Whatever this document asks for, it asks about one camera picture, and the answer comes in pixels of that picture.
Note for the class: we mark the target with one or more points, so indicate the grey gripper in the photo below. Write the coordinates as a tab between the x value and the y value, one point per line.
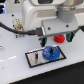
55	26

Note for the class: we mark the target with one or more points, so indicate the red gear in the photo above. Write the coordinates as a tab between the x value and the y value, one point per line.
59	38

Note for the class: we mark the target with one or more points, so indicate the blue gear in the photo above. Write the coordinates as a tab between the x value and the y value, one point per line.
48	56

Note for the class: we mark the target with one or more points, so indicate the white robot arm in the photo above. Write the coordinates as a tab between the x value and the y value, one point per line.
46	18

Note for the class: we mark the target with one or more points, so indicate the left metal peg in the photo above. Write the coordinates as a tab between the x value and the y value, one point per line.
36	56

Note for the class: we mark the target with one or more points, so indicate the beige connector block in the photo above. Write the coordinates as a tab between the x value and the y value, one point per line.
18	24

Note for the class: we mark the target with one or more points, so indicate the peg base plate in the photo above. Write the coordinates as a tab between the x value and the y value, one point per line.
41	60

